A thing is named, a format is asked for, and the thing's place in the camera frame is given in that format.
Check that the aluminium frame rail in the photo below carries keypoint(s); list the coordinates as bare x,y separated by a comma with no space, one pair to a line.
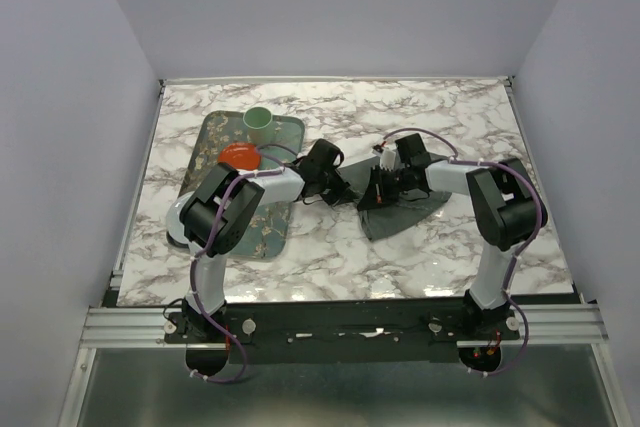
125,328

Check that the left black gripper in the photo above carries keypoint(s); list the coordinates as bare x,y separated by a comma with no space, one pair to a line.
341,193

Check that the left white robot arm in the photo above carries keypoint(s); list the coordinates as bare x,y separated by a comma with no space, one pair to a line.
216,215

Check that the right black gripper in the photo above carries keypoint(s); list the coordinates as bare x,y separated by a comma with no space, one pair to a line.
375,193

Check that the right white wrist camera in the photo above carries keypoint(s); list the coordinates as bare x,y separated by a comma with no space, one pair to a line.
386,155

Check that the red saucer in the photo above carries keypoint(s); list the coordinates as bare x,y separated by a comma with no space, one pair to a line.
241,156

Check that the white scalloped plate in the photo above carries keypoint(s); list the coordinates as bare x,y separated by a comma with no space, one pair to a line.
174,227

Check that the grey cloth napkin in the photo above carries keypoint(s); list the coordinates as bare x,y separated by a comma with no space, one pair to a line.
408,210

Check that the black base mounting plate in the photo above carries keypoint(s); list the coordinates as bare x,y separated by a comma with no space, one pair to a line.
437,329

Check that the pale green cup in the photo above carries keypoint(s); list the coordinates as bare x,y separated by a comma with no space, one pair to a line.
260,125

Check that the green floral tray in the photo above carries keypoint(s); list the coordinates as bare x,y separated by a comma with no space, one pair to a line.
257,212

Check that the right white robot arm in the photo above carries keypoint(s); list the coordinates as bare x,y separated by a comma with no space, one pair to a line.
507,208

